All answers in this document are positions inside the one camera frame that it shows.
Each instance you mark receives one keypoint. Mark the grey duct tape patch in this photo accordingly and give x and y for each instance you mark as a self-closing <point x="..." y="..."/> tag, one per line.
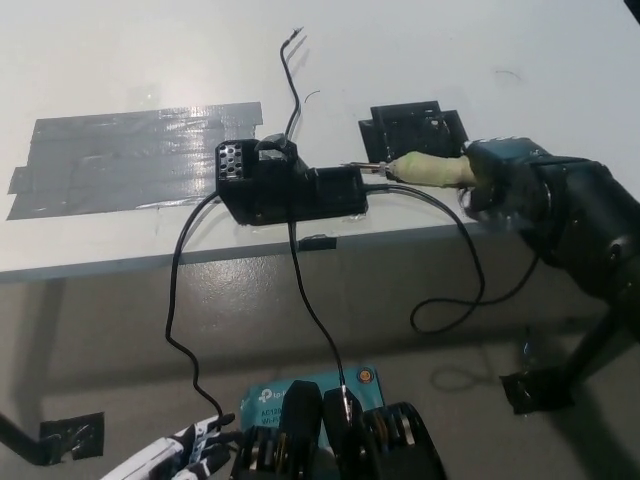
<point x="125" y="155"/>

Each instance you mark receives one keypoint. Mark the black square printed holder plate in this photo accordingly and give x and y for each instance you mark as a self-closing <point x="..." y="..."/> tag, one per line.
<point x="415" y="125"/>

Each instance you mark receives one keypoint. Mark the teal tp-link box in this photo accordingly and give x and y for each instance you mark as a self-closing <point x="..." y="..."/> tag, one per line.
<point x="262" y="400"/>

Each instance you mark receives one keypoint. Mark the black robot torso blocks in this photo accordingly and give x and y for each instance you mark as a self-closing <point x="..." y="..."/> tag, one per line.
<point x="305" y="425"/>

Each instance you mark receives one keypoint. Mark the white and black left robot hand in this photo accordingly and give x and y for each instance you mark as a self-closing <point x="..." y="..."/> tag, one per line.
<point x="175" y="450"/>

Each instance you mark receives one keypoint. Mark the black soldering station base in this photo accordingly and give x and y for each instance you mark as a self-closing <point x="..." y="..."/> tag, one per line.
<point x="285" y="195"/>

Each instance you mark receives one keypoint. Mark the small black tape strip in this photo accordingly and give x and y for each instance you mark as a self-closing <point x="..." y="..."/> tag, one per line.
<point x="317" y="243"/>

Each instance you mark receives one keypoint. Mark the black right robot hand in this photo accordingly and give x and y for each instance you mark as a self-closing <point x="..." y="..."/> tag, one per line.
<point x="505" y="170"/>

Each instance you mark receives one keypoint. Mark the tape-wrapped soldering iron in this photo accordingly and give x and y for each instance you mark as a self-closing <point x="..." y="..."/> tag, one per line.
<point x="430" y="170"/>

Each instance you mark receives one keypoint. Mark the black floor tape patch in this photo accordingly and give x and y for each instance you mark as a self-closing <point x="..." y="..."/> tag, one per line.
<point x="535" y="392"/>
<point x="75" y="435"/>

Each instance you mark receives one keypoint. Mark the black stand leg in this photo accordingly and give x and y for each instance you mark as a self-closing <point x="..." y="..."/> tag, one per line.
<point x="590" y="350"/>
<point x="15" y="427"/>

